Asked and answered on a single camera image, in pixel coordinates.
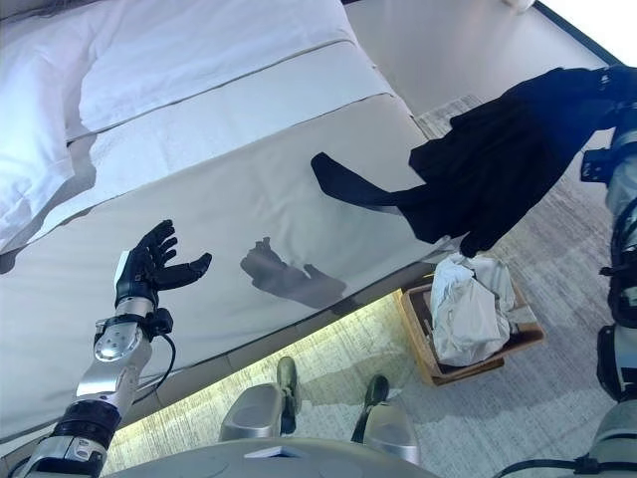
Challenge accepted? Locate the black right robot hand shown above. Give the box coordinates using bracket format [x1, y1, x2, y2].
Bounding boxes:
[594, 63, 637, 130]

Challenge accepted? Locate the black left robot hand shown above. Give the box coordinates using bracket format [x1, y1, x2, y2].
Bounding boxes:
[112, 219, 214, 313]

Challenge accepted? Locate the black garment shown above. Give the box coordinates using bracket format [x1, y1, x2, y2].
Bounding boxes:
[311, 68, 607, 259]

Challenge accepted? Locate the beige garment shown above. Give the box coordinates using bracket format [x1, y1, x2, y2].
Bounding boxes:
[430, 252, 520, 368]

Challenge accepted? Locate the taupe bed cover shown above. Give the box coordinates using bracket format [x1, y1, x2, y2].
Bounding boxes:
[0, 92, 463, 445]

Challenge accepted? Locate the beige upholstered bed base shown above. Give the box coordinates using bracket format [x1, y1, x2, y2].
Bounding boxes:
[0, 248, 442, 452]

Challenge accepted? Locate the white textured bed blanket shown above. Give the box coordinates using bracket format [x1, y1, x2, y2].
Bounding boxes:
[29, 39, 400, 241]

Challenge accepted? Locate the brown wicker basket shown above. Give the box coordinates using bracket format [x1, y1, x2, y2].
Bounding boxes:
[392, 253, 546, 388]

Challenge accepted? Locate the silver left robot leg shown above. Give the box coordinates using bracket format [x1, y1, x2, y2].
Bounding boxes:
[218, 356, 304, 443]

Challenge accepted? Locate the grey striped area rug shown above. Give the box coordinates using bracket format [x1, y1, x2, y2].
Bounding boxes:
[99, 94, 637, 478]

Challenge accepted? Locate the grey robot torso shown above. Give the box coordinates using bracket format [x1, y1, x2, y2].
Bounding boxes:
[106, 436, 425, 478]

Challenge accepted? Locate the white duvet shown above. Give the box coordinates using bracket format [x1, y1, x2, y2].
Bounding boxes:
[0, 0, 355, 251]

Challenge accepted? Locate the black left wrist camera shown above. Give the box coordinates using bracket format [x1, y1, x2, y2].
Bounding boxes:
[148, 308, 175, 337]

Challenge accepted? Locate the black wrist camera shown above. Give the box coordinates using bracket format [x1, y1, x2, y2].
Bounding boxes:
[580, 146, 613, 183]
[148, 308, 175, 337]

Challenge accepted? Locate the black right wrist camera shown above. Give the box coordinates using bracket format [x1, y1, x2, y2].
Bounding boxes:
[580, 146, 613, 183]

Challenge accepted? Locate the black window floor rail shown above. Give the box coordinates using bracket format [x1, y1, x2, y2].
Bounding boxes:
[533, 0, 626, 69]

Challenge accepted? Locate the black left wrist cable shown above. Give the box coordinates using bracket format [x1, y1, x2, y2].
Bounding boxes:
[126, 334, 178, 400]

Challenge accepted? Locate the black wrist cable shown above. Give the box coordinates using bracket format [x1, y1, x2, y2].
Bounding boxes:
[126, 334, 178, 400]
[599, 198, 637, 280]

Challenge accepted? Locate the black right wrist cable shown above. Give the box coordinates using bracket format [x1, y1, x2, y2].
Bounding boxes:
[599, 198, 637, 280]

